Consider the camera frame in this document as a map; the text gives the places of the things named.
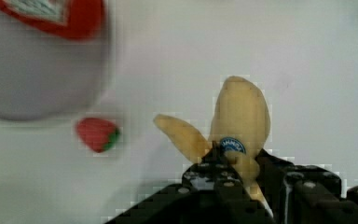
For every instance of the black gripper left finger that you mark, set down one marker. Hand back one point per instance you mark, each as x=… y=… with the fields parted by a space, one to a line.
x=211 y=192

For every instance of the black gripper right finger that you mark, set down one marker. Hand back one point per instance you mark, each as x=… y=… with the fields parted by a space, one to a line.
x=305 y=194

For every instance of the yellow plush peeled banana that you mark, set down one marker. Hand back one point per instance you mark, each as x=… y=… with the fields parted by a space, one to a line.
x=240 y=124

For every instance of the red toy strawberry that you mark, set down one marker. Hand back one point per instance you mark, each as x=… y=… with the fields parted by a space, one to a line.
x=99 y=135

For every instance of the grey round plate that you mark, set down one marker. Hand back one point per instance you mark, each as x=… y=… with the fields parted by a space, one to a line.
x=43 y=75

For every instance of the red plush ketchup bottle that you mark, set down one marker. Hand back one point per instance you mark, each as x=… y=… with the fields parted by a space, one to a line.
x=69 y=19

